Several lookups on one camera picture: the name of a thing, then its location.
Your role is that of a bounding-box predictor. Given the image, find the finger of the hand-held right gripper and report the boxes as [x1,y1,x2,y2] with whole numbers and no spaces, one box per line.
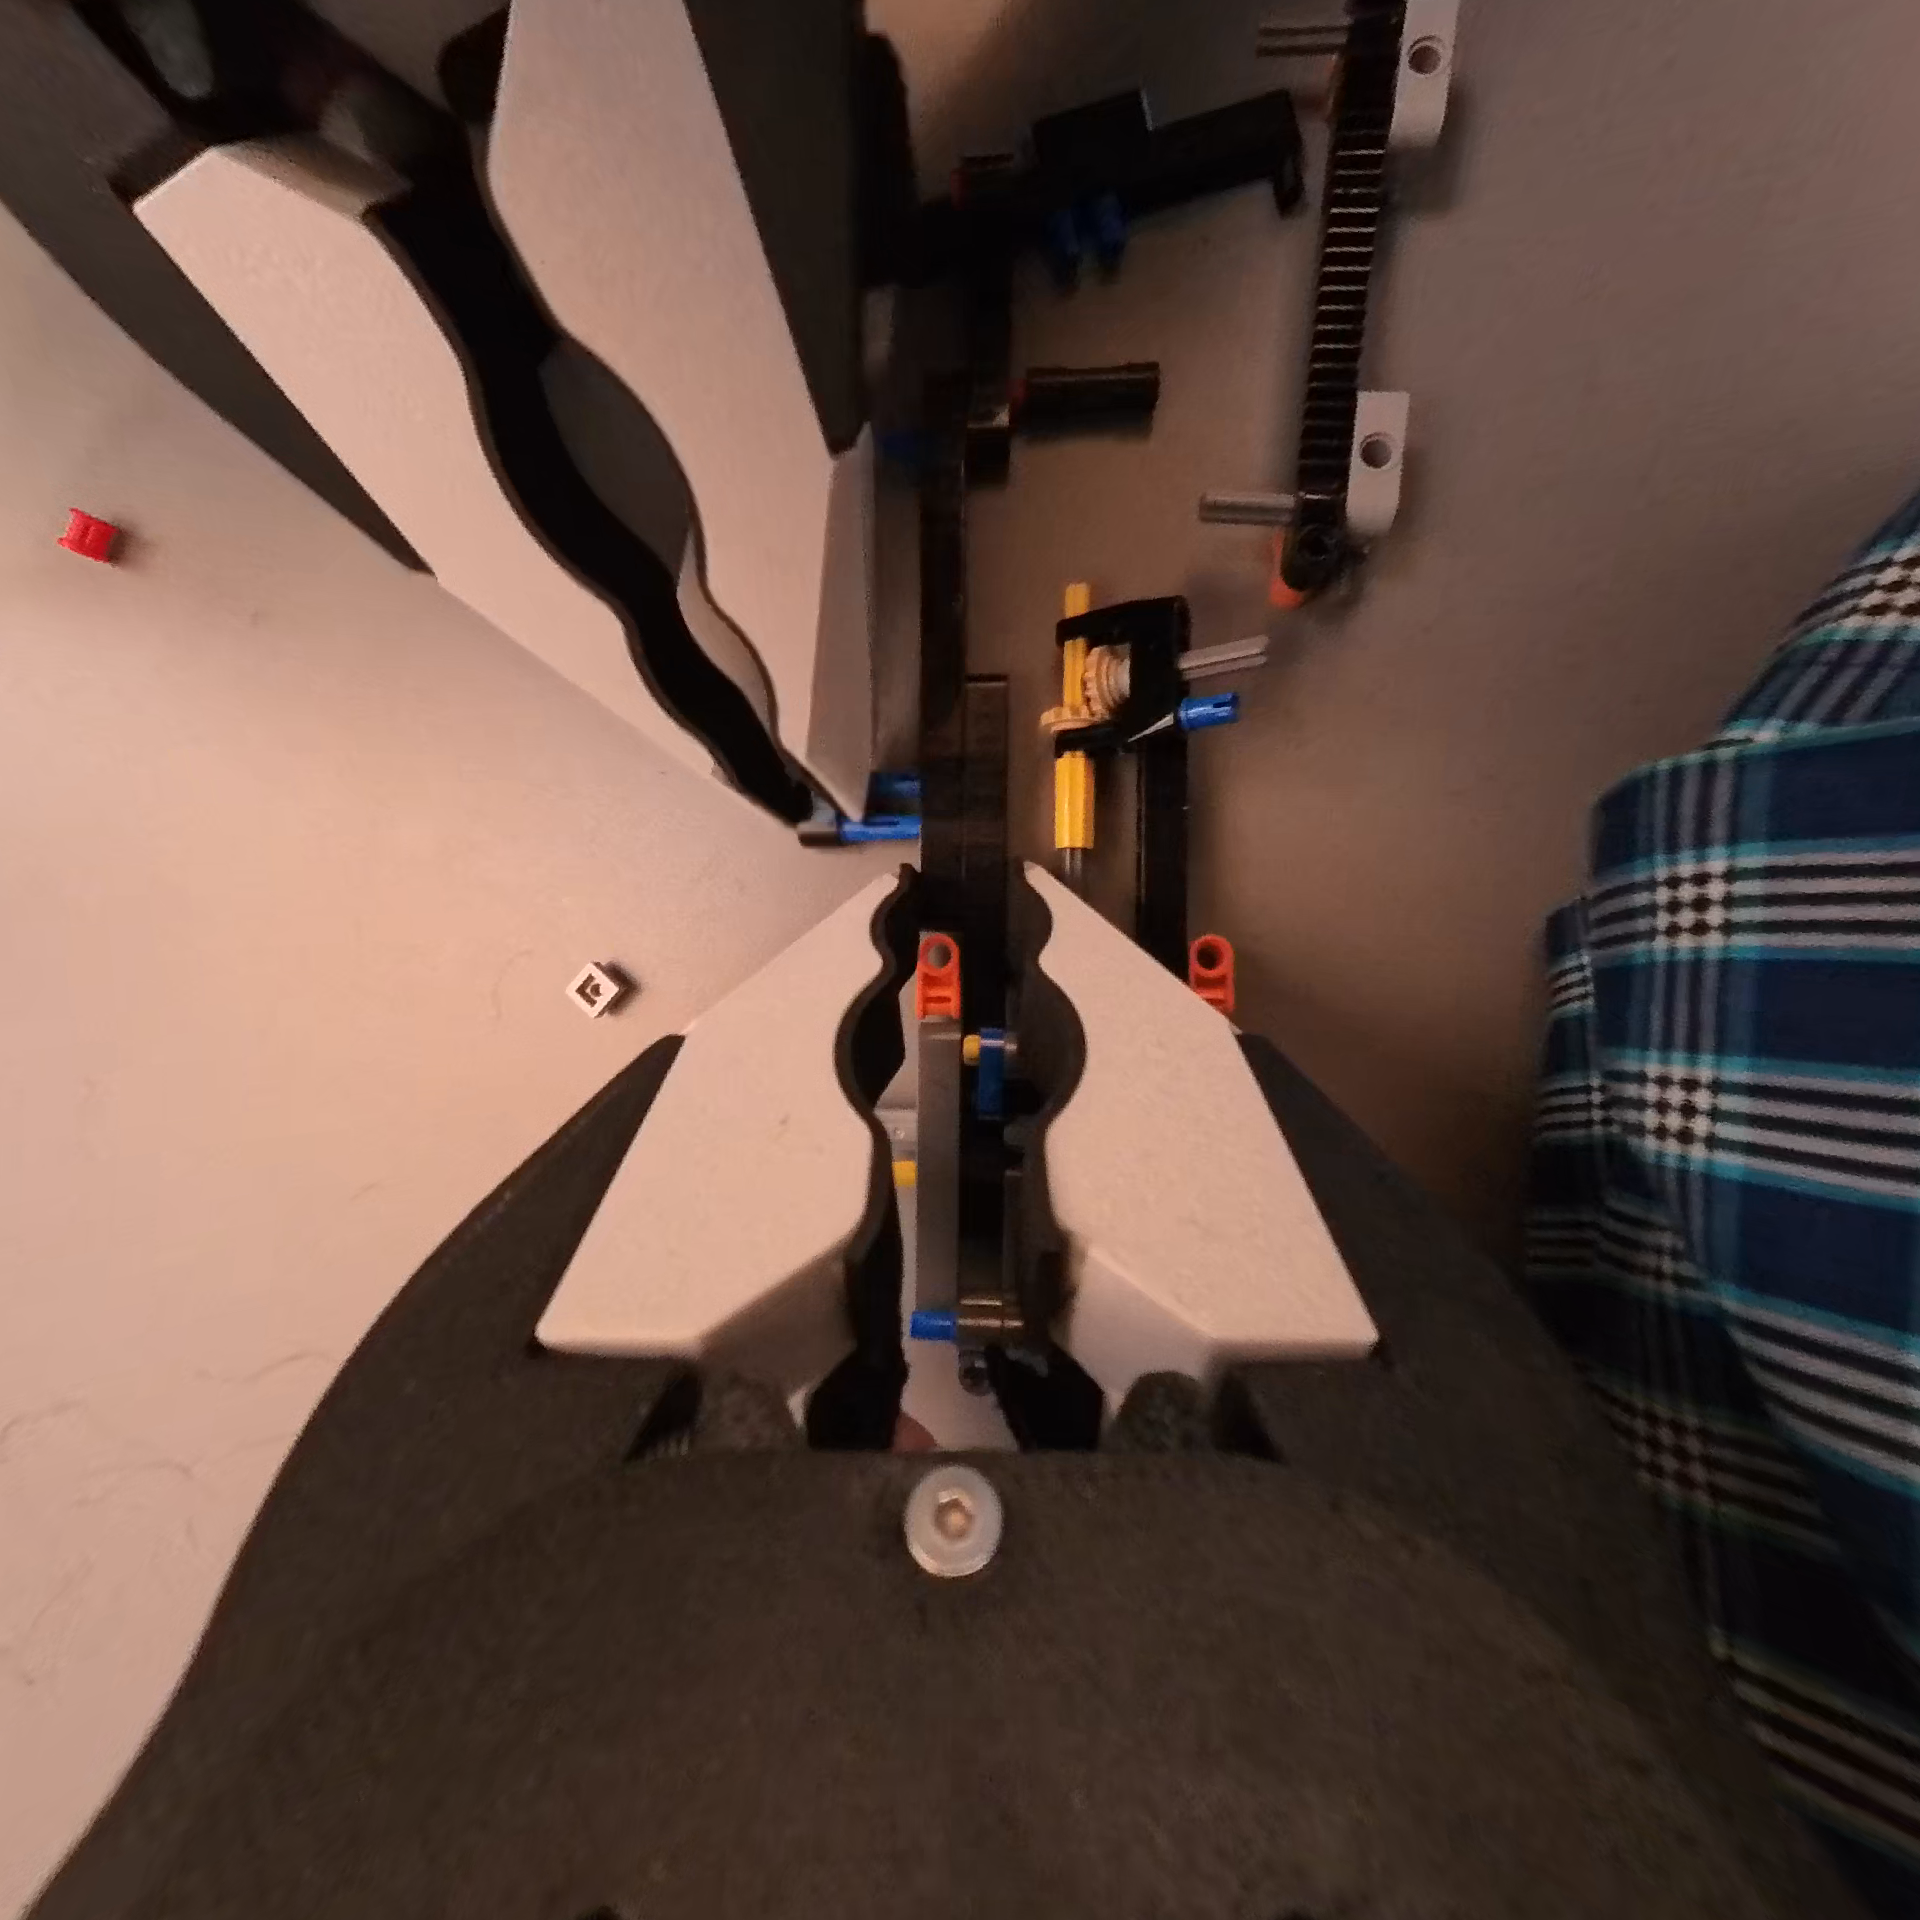
[438,0,883,815]
[134,135,823,828]

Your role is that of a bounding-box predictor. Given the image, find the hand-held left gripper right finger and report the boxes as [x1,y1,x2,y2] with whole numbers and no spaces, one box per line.
[997,861,1379,1450]

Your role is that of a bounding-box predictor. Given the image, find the black toy gear rack assembly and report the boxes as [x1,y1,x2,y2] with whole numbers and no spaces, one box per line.
[1200,0,1466,608]

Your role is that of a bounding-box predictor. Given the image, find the black toy piece blue pins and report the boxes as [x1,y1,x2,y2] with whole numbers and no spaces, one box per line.
[799,773,920,845]

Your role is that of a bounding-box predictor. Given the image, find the toy brick vehicle chassis assembly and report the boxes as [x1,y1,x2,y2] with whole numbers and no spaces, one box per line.
[878,150,1270,1393]

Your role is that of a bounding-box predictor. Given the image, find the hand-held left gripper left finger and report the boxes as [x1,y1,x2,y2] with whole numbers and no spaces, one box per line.
[534,866,920,1448]

